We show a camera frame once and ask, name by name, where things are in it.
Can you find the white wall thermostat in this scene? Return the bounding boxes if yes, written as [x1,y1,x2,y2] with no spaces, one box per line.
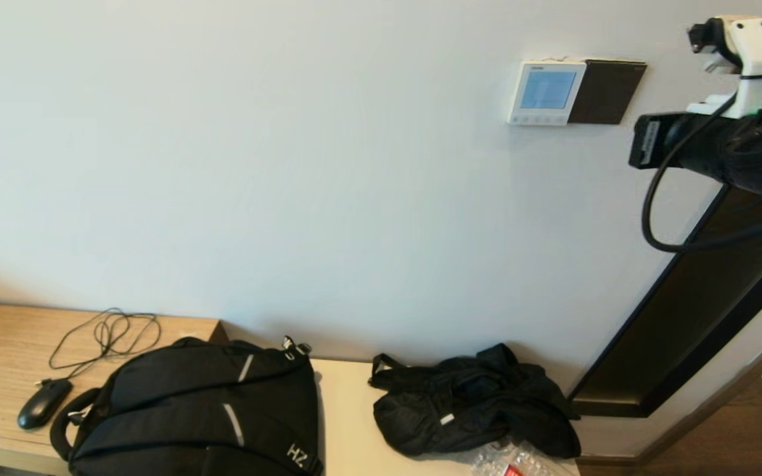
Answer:
[507,61,587,126]

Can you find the small crumpled black bag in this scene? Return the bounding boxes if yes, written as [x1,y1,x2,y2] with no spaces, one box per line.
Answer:
[368,342,581,460]

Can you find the clear plastic bottle red label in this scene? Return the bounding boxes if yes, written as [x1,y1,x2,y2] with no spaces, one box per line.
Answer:
[468,440,570,476]

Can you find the cream low bench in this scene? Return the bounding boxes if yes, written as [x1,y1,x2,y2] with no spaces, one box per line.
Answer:
[312,359,580,476]

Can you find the large black backpack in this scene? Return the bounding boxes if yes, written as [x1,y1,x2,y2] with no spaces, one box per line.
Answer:
[50,337,323,476]

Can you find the black computer mouse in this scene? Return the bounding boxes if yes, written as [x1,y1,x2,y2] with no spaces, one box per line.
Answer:
[17,379,74,431]

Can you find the light wooden desk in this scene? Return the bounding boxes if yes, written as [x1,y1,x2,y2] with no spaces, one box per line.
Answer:
[0,301,230,476]

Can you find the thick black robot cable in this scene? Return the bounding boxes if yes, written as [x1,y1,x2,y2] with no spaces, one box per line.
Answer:
[641,93,762,255]

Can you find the dark brown wall switch plate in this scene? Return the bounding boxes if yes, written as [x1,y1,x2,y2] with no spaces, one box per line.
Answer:
[568,58,648,125]

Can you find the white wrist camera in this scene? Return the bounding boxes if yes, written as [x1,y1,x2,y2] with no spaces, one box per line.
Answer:
[687,15,762,120]

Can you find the thin black mouse cable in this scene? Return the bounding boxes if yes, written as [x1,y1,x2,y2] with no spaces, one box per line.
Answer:
[36,308,162,387]

